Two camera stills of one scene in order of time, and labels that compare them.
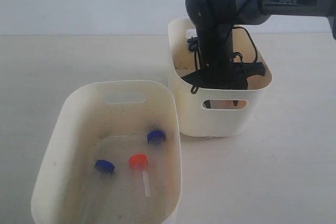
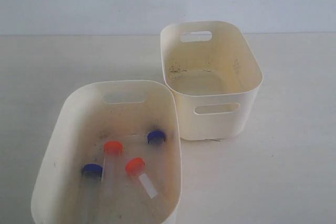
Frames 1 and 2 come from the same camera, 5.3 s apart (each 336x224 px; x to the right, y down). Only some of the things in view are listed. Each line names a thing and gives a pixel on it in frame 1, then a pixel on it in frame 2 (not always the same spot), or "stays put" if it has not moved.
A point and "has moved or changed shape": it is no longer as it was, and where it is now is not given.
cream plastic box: (109, 163) stays put
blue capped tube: (101, 195) -> (91, 189)
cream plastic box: (217, 113) has moved or changed shape
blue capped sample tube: (155, 138) stays put
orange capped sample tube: (140, 188) has moved or changed shape
